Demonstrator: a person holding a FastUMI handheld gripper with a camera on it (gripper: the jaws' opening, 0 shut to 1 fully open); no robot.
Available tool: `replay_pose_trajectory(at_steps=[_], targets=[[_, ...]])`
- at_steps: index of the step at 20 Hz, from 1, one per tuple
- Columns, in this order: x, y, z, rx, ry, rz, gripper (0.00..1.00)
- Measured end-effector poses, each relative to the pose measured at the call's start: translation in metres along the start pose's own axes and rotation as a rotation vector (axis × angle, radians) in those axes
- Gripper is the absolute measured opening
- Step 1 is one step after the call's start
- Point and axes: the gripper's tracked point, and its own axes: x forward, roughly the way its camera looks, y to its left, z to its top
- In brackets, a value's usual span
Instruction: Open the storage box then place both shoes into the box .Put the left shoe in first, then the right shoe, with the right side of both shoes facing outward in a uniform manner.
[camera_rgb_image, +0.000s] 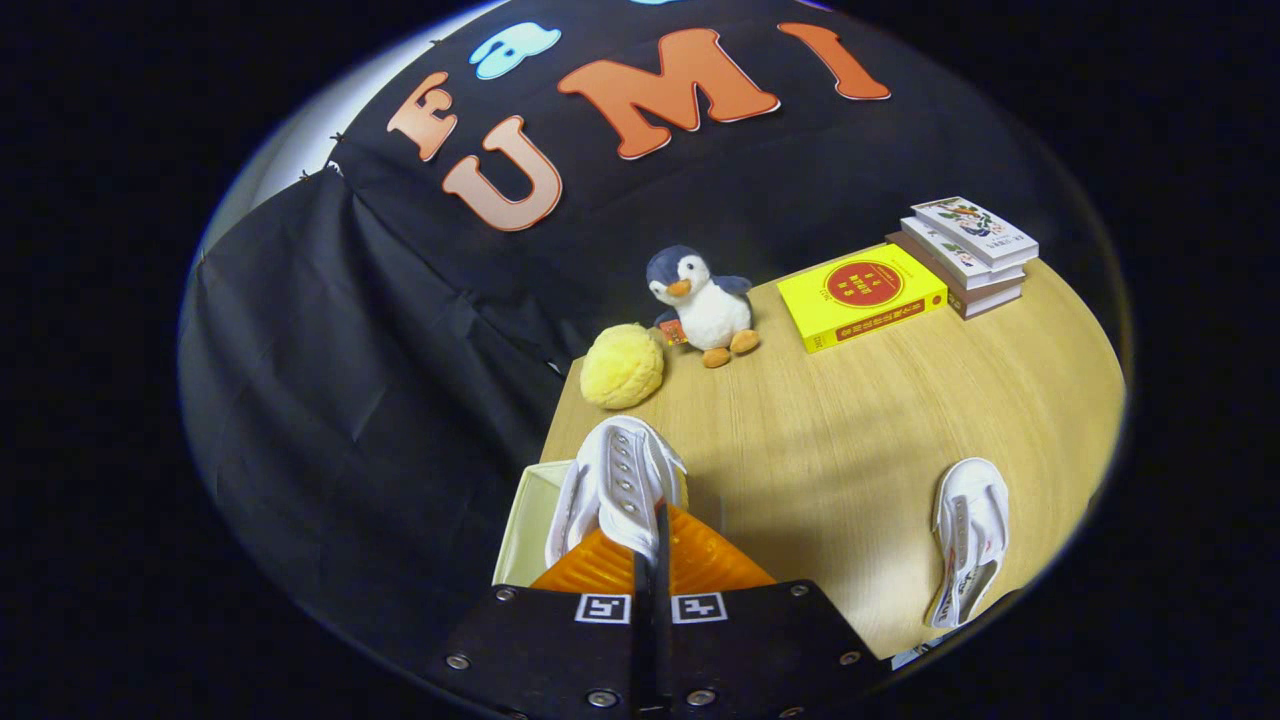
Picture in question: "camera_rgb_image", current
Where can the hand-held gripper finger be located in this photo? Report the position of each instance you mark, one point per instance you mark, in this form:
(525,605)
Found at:
(642,640)
(664,640)

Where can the brown fabric storage box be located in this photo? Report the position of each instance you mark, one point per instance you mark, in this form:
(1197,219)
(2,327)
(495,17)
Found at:
(525,530)

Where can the white canvas shoe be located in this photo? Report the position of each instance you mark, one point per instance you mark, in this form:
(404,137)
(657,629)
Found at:
(620,470)
(965,530)

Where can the yellow round plush toy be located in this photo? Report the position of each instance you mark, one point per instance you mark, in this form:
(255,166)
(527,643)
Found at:
(620,367)

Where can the penguin plush toy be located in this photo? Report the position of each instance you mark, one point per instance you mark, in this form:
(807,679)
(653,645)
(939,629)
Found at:
(705,310)

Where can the yellow book with red circle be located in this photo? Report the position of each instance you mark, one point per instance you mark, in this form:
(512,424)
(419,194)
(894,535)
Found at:
(860,290)

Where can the brown cover book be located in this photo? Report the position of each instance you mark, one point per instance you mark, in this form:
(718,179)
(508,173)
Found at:
(990,302)

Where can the white book with floral cover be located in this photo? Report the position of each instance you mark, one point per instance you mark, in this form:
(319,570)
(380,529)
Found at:
(970,228)

